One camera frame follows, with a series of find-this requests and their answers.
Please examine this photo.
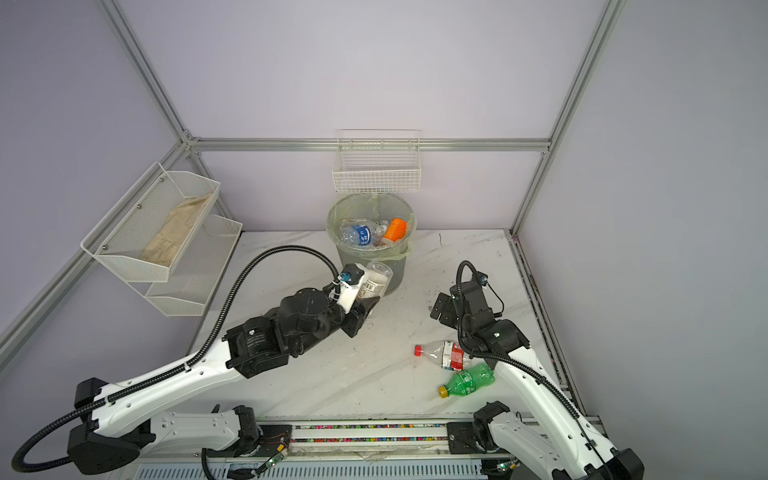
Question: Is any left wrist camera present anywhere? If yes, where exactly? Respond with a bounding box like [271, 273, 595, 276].
[336, 263, 367, 313]

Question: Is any white mesh shelf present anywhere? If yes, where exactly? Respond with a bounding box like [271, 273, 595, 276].
[145, 214, 242, 317]
[80, 163, 220, 283]

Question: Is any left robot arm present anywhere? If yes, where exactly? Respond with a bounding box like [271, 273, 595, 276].
[67, 284, 380, 475]

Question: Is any red cap crushed bottle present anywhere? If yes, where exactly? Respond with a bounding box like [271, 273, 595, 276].
[413, 340, 471, 371]

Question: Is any yellow cap clear bottle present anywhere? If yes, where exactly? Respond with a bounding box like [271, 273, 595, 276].
[358, 261, 394, 299]

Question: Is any blue label front bottle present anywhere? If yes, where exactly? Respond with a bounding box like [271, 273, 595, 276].
[339, 222, 389, 248]

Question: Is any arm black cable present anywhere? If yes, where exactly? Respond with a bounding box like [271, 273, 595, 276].
[10, 244, 341, 474]
[454, 260, 613, 480]

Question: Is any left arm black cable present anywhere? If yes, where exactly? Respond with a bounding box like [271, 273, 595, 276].
[10, 244, 341, 474]

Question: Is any green plastic bin liner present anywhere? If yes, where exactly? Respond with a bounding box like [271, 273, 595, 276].
[326, 191, 418, 262]

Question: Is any white wire wall basket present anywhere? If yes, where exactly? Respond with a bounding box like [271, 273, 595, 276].
[332, 129, 422, 194]

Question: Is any grey mesh waste bin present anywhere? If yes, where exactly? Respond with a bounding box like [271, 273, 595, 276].
[326, 191, 418, 296]

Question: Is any upper white mesh shelf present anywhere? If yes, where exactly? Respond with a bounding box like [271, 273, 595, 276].
[80, 163, 220, 283]

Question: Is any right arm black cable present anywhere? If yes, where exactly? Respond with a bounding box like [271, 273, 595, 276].
[454, 260, 613, 480]

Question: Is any green soda bottle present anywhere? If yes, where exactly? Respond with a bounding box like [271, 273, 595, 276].
[438, 363, 495, 398]

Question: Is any beige cloth in shelf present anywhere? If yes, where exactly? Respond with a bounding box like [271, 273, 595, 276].
[140, 194, 211, 267]

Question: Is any aluminium front rail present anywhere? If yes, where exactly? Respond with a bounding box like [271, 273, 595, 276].
[119, 415, 625, 480]

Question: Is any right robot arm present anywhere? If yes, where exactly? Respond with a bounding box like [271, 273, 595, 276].
[431, 281, 645, 479]

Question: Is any orange label bottle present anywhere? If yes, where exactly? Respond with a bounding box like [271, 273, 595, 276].
[381, 218, 408, 245]

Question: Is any lower white mesh shelf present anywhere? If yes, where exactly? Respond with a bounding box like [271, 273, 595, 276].
[145, 214, 242, 317]

